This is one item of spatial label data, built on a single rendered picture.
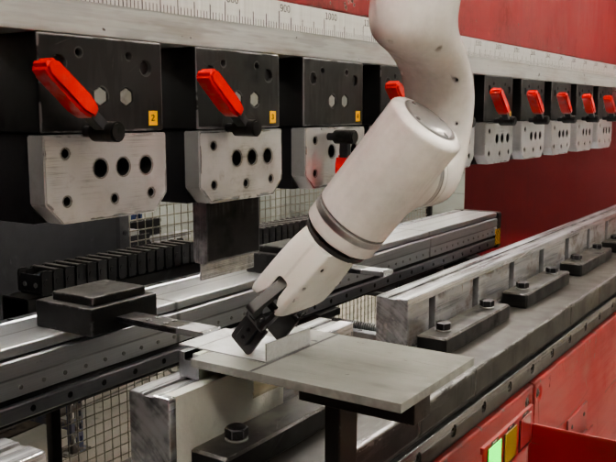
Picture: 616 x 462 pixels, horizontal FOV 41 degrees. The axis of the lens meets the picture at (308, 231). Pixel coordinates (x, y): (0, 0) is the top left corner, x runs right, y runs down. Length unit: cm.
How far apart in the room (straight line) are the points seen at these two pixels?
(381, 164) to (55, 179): 30
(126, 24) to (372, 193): 28
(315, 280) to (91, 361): 42
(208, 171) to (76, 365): 39
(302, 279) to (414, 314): 55
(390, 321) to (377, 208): 58
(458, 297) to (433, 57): 79
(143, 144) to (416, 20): 29
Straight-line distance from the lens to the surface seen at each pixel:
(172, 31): 86
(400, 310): 137
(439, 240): 209
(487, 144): 158
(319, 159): 107
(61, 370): 115
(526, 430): 129
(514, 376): 153
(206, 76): 84
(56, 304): 115
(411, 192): 82
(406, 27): 81
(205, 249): 95
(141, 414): 94
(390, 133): 80
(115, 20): 81
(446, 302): 151
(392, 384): 85
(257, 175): 96
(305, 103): 104
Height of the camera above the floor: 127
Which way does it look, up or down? 8 degrees down
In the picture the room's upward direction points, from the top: straight up
